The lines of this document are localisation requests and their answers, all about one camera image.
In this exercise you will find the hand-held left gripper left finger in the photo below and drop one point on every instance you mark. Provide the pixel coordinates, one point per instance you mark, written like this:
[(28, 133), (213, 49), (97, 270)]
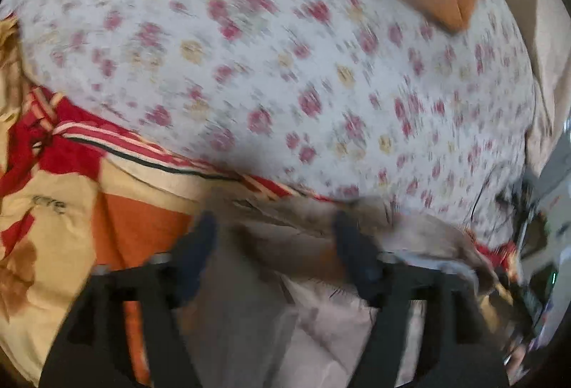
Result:
[(196, 254)]

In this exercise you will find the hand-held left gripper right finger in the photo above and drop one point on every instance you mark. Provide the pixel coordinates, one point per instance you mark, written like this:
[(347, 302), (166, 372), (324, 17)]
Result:
[(357, 254)]

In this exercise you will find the beige jacket with striped cuffs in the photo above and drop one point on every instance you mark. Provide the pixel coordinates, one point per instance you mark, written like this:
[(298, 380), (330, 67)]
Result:
[(276, 281)]

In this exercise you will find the orange yellow printed blanket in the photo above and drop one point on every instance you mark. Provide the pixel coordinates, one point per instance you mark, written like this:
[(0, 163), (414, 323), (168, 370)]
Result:
[(67, 209)]

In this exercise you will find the black desk device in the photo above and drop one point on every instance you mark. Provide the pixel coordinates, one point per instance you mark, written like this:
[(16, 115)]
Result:
[(533, 298)]

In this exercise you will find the floral bed sheet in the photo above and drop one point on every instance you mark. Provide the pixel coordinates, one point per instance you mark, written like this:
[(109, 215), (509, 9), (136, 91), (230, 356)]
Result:
[(267, 58)]

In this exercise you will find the beige cloth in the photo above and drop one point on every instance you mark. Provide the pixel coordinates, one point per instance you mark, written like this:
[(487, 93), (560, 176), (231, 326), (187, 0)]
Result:
[(535, 13)]

